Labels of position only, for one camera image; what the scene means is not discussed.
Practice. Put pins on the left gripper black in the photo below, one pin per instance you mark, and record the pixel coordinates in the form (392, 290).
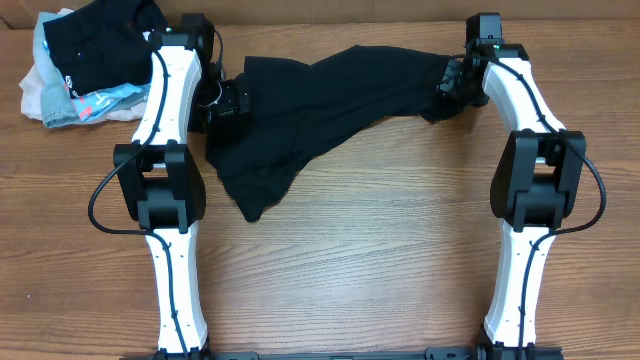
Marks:
(232, 101)

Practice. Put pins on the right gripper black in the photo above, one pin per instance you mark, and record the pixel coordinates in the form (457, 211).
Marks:
(448, 81)

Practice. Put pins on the black t-shirt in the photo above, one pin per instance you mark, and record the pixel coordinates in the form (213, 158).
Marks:
(301, 111)

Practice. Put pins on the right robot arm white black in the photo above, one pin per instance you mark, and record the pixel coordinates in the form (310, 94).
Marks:
(535, 184)

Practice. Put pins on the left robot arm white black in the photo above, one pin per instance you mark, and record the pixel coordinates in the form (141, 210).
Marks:
(163, 189)

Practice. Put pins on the folded black shirt on pile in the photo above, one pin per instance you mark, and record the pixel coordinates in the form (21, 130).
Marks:
(102, 45)

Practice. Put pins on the light blue printed garment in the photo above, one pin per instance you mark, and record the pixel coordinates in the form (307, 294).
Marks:
(122, 103)

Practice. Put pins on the grey denim garment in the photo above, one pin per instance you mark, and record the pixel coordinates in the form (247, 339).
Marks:
(52, 100)

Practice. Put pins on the pale pink garment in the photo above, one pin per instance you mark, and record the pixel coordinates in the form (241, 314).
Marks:
(30, 90)

